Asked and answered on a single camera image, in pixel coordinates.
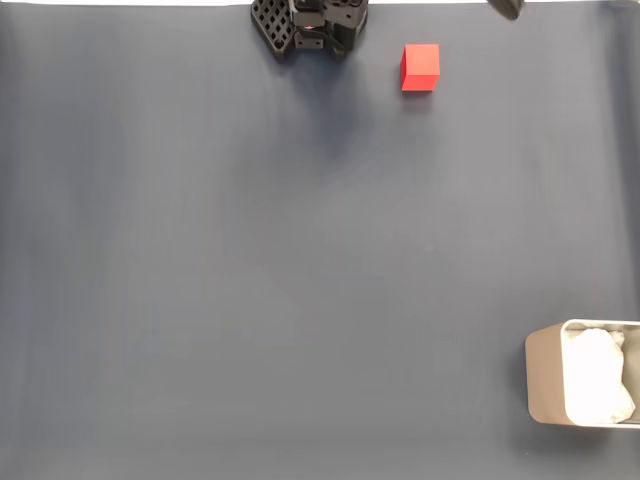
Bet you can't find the red cube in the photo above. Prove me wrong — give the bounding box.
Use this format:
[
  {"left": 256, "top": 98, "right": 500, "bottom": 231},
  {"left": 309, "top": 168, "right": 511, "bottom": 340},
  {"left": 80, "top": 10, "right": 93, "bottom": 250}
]
[{"left": 400, "top": 43, "right": 442, "bottom": 93}]

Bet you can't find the silver metal box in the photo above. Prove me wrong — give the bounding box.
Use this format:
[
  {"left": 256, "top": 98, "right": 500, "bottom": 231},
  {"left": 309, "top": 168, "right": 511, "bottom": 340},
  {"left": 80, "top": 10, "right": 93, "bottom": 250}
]
[{"left": 524, "top": 318, "right": 640, "bottom": 430}]

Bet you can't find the white crumpled tissue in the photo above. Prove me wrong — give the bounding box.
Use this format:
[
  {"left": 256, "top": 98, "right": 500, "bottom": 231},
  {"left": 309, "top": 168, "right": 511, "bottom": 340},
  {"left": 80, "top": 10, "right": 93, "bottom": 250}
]
[{"left": 564, "top": 327, "right": 637, "bottom": 426}]

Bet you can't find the dark grey mat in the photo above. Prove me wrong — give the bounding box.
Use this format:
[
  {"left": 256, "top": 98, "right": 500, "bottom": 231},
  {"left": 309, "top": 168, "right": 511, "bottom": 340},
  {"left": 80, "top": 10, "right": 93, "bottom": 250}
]
[{"left": 0, "top": 3, "right": 640, "bottom": 480}]

